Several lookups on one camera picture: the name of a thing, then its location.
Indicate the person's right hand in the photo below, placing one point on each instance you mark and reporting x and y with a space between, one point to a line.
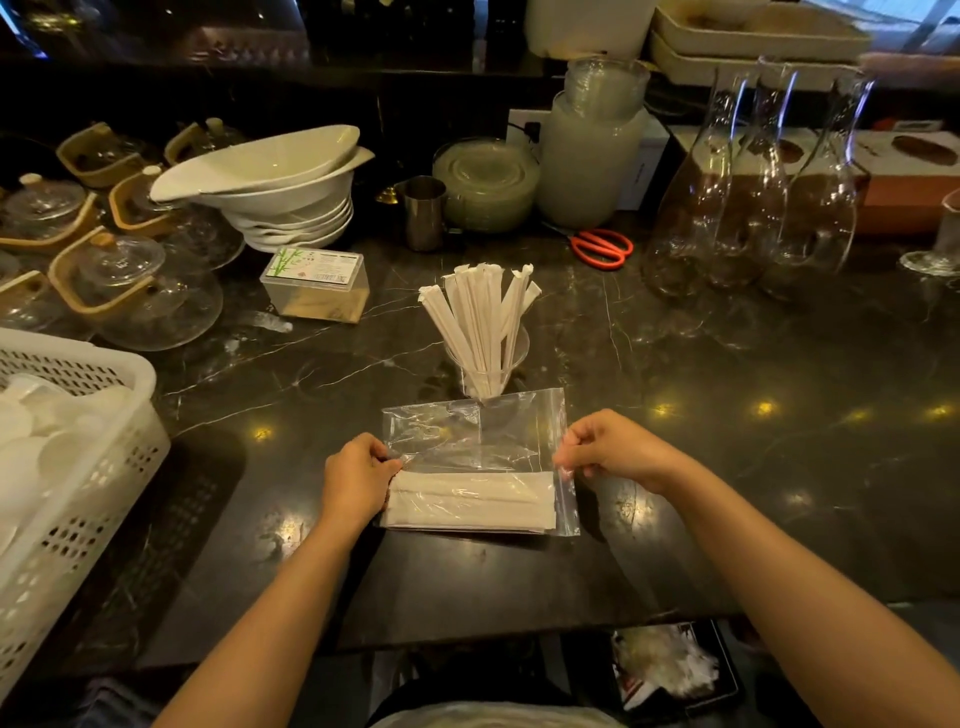
622 450

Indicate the person's left hand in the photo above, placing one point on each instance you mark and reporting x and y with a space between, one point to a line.
352 484

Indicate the person's right thumb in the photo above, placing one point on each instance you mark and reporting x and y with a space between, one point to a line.
576 463

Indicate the person's left thumb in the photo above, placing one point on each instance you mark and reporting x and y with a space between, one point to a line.
389 471

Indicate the clear zip plastic bag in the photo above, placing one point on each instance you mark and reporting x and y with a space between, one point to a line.
480 435

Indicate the person's right forearm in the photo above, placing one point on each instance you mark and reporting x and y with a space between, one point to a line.
787 600

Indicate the person's left forearm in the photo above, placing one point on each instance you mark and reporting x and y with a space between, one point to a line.
270 630

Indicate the bundle of paper-wrapped straws lying flat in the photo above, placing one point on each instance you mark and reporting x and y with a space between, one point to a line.
472 502

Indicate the clear glass cup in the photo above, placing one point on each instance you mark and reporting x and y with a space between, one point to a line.
517 352

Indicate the bunch of upright paper-wrapped straws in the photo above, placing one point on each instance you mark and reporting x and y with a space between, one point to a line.
480 315

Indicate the clear plastic wrapper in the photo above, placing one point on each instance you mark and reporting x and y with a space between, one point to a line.
271 322

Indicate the clear toothpick box green label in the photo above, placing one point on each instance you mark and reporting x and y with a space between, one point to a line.
315 285

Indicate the red scissors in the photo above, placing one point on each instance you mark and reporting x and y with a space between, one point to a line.
600 247

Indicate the black bin with white bag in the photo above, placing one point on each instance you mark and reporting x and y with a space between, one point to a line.
667 664

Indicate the steel cup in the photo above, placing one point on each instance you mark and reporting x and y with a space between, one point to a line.
425 214

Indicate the clear glass carafe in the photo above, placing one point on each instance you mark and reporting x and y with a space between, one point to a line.
757 202
817 225
694 217

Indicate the small gold metal piece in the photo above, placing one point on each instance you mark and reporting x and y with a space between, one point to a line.
387 196

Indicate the stack of clear plastic lids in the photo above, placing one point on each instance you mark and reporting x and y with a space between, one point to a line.
486 184

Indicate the tall stack of frosted containers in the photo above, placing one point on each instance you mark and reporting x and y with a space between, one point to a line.
585 165

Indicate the stack of white bowls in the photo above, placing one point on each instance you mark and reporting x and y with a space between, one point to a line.
277 187

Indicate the group of glass teapots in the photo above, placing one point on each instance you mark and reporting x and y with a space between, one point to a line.
135 292

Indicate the white plastic basket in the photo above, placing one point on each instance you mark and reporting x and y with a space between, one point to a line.
82 525

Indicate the white power socket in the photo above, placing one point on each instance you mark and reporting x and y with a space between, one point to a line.
525 127

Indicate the pile of white dishes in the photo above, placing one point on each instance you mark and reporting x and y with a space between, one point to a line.
45 450

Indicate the stack of clear plastic cups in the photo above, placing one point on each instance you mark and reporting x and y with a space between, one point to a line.
606 86

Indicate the white rectangular tray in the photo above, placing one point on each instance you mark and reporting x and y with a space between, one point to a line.
757 34
690 71

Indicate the wine glass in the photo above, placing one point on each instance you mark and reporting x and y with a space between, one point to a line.
937 247

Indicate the orange and white tissue box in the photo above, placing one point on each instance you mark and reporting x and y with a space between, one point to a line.
907 187

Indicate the white plastic tub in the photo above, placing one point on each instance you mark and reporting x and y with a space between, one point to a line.
589 26

